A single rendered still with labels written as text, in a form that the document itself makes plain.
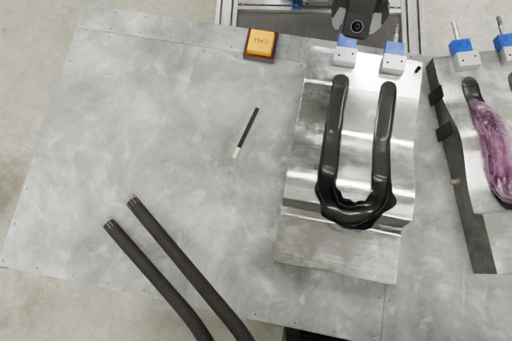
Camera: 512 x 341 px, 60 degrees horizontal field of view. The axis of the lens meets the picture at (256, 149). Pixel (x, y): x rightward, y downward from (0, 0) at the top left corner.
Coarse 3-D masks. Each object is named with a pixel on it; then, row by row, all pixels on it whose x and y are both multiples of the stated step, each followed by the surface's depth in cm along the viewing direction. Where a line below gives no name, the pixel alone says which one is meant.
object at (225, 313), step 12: (132, 204) 101; (144, 216) 99; (156, 228) 97; (156, 240) 96; (168, 240) 95; (168, 252) 94; (180, 252) 94; (180, 264) 92; (192, 264) 93; (192, 276) 91; (204, 288) 89; (216, 300) 88; (216, 312) 87; (228, 312) 86
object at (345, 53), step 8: (344, 40) 101; (352, 40) 101; (336, 48) 99; (344, 48) 99; (352, 48) 99; (336, 56) 99; (344, 56) 99; (352, 56) 99; (336, 64) 101; (344, 64) 100; (352, 64) 99
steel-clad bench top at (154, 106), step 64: (64, 64) 115; (128, 64) 114; (192, 64) 113; (256, 64) 112; (64, 128) 110; (128, 128) 109; (192, 128) 108; (256, 128) 108; (64, 192) 106; (128, 192) 105; (192, 192) 104; (256, 192) 103; (448, 192) 101; (0, 256) 102; (64, 256) 102; (192, 256) 100; (256, 256) 100; (448, 256) 98; (320, 320) 95; (384, 320) 95; (448, 320) 94
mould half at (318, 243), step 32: (320, 64) 102; (416, 64) 100; (320, 96) 100; (352, 96) 99; (416, 96) 98; (320, 128) 98; (352, 128) 98; (352, 160) 93; (288, 192) 90; (352, 192) 89; (288, 224) 95; (320, 224) 95; (384, 224) 93; (288, 256) 93; (320, 256) 93; (352, 256) 93; (384, 256) 92
